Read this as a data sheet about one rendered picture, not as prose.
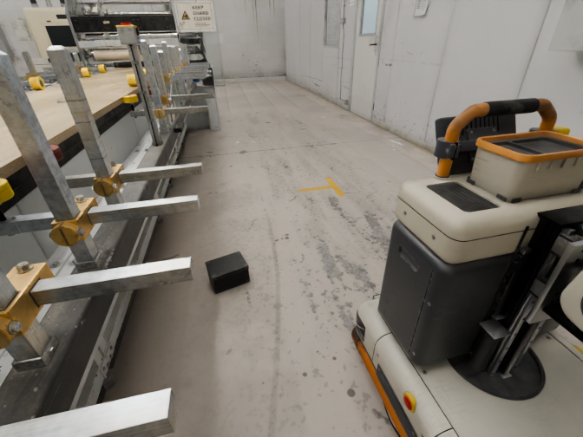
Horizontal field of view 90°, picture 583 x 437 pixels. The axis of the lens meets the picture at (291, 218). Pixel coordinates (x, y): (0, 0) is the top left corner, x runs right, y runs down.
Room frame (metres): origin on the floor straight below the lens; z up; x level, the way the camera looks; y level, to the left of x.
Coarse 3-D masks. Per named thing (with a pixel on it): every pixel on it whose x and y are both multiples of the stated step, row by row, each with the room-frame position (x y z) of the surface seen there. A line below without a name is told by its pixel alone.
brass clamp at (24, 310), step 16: (16, 272) 0.38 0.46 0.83; (32, 272) 0.37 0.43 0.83; (48, 272) 0.39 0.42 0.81; (16, 288) 0.34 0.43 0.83; (32, 288) 0.35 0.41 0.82; (16, 304) 0.31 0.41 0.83; (32, 304) 0.33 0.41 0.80; (0, 320) 0.28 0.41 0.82; (16, 320) 0.29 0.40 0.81; (32, 320) 0.32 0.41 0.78; (0, 336) 0.27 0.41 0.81; (16, 336) 0.29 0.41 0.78
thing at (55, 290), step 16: (96, 272) 0.38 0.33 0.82; (112, 272) 0.38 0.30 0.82; (128, 272) 0.38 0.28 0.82; (144, 272) 0.38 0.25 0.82; (160, 272) 0.38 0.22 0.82; (176, 272) 0.38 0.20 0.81; (192, 272) 0.39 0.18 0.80; (48, 288) 0.35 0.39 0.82; (64, 288) 0.35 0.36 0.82; (80, 288) 0.35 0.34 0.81; (96, 288) 0.36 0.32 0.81; (112, 288) 0.36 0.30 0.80; (128, 288) 0.37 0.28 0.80
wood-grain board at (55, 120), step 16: (80, 80) 2.85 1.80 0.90; (96, 80) 2.80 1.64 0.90; (112, 80) 2.76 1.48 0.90; (32, 96) 1.90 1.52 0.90; (48, 96) 1.88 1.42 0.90; (96, 96) 1.82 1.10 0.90; (112, 96) 1.81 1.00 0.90; (48, 112) 1.39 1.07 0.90; (64, 112) 1.38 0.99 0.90; (96, 112) 1.36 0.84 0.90; (0, 128) 1.10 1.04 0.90; (48, 128) 1.07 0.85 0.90; (64, 128) 1.07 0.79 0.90; (0, 144) 0.89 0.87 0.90; (0, 160) 0.74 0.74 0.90; (16, 160) 0.75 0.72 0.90; (0, 176) 0.67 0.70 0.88
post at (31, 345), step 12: (0, 276) 0.32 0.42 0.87; (0, 288) 0.31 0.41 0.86; (12, 288) 0.33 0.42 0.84; (0, 300) 0.30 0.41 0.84; (36, 324) 0.32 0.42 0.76; (24, 336) 0.30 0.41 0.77; (36, 336) 0.31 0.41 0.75; (48, 336) 0.33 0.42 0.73; (12, 348) 0.29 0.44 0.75; (24, 348) 0.29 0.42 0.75; (36, 348) 0.30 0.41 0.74
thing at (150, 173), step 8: (144, 168) 0.87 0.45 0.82; (152, 168) 0.87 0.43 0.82; (160, 168) 0.86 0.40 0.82; (168, 168) 0.86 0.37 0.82; (176, 168) 0.86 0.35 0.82; (184, 168) 0.87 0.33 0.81; (192, 168) 0.87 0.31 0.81; (200, 168) 0.88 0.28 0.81; (64, 176) 0.81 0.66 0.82; (72, 176) 0.82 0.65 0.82; (80, 176) 0.82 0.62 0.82; (88, 176) 0.82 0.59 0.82; (120, 176) 0.83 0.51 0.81; (128, 176) 0.83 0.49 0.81; (136, 176) 0.84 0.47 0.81; (144, 176) 0.84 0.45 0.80; (152, 176) 0.85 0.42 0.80; (160, 176) 0.85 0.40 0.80; (168, 176) 0.86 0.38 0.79; (176, 176) 0.86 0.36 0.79; (184, 176) 0.87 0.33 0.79; (72, 184) 0.80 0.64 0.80; (80, 184) 0.81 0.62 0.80; (88, 184) 0.81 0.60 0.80
